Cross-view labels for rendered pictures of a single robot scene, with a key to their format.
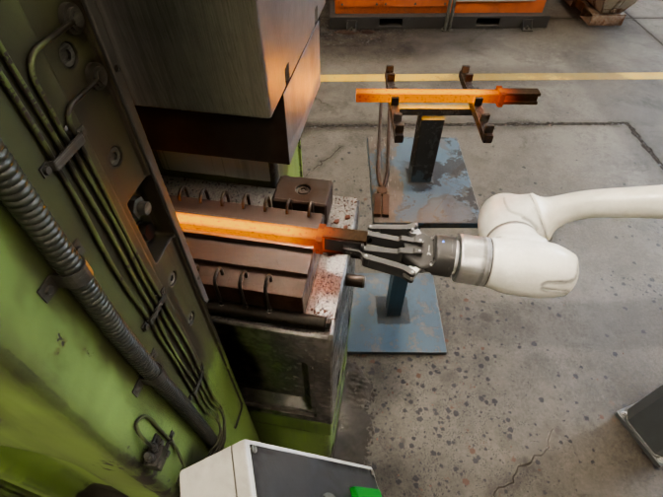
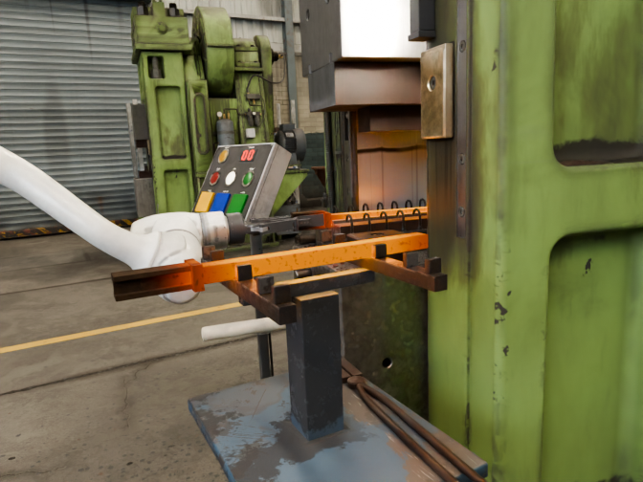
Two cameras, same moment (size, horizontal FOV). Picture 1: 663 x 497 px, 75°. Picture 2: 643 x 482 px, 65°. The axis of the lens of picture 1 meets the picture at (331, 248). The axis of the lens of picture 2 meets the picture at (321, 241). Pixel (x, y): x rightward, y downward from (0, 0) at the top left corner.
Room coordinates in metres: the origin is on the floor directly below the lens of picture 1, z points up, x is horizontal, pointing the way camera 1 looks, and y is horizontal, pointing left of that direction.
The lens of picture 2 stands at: (1.65, -0.58, 1.18)
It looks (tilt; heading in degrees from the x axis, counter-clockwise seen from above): 10 degrees down; 152
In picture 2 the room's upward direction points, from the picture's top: 3 degrees counter-clockwise
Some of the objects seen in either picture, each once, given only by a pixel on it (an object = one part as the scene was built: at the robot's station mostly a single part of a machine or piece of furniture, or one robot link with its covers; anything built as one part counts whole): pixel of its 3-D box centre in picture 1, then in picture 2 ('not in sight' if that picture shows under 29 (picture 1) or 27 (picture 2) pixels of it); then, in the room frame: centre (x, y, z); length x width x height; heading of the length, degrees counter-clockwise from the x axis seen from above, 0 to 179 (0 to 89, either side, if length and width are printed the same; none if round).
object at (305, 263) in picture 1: (210, 248); (401, 227); (0.56, 0.24, 0.96); 0.42 x 0.20 x 0.09; 80
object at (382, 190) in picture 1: (383, 149); (420, 440); (1.14, -0.17, 0.77); 0.60 x 0.04 x 0.01; 174
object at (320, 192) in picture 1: (303, 199); (377, 248); (0.71, 0.06, 0.95); 0.12 x 0.08 x 0.06; 80
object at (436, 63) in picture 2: not in sight; (436, 94); (0.86, 0.11, 1.27); 0.09 x 0.02 x 0.17; 170
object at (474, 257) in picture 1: (468, 259); (214, 230); (0.50, -0.25, 1.00); 0.09 x 0.06 x 0.09; 170
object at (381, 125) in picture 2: not in sight; (417, 118); (0.59, 0.28, 1.24); 0.30 x 0.07 x 0.06; 80
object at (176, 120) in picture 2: not in sight; (220, 130); (-4.69, 1.41, 1.45); 2.18 x 1.23 x 2.89; 91
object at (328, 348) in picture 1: (236, 300); (415, 327); (0.62, 0.24, 0.69); 0.56 x 0.38 x 0.45; 80
